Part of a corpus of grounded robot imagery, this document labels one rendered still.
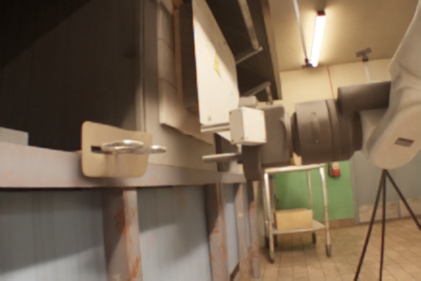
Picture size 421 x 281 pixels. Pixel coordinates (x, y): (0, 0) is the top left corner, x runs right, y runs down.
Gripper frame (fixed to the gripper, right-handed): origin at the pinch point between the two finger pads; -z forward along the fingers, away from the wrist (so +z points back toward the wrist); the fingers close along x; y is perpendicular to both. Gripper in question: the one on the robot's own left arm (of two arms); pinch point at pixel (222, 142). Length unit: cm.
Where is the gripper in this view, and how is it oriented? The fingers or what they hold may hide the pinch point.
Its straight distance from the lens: 44.5
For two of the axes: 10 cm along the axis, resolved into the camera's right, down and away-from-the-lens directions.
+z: 9.6, -1.1, -2.7
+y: -2.9, -1.5, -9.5
